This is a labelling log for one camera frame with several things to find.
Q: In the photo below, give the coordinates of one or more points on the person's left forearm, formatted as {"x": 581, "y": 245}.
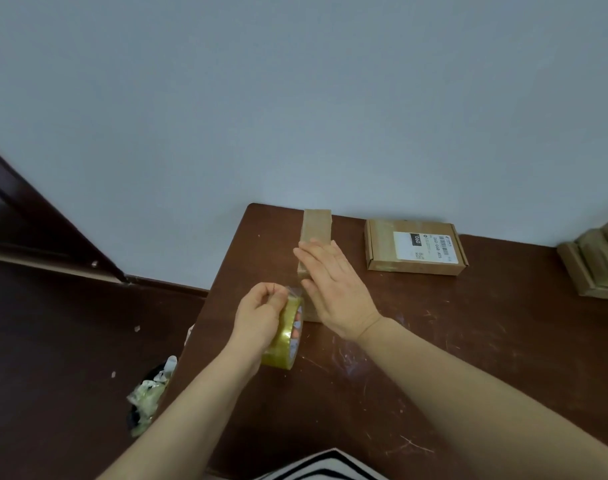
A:
{"x": 184, "y": 419}

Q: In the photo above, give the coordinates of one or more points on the black white striped garment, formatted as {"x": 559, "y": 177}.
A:
{"x": 329, "y": 467}

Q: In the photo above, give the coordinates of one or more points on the clear packing tape roll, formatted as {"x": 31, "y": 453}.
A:
{"x": 284, "y": 344}

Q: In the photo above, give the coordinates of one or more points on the person's right thumb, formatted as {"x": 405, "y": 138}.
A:
{"x": 314, "y": 300}

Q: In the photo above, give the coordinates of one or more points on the black bin with waste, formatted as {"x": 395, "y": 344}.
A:
{"x": 149, "y": 397}

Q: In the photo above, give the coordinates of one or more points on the dark brown wooden door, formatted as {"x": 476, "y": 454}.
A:
{"x": 29, "y": 229}

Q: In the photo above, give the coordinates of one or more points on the person's left hand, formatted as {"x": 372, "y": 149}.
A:
{"x": 251, "y": 319}

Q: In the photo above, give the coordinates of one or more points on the stack of folded cardboard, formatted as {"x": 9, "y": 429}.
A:
{"x": 598, "y": 264}

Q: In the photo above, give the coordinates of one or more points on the person's right hand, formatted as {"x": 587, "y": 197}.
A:
{"x": 340, "y": 289}

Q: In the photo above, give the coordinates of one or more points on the person's left fingers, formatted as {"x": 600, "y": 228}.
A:
{"x": 272, "y": 293}

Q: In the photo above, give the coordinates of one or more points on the person's right forearm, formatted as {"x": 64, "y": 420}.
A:
{"x": 483, "y": 409}

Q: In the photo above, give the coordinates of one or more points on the plain brown cardboard box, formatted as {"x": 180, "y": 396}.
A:
{"x": 317, "y": 223}

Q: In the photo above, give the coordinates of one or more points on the labelled brown cardboard box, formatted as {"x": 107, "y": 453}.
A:
{"x": 384, "y": 244}

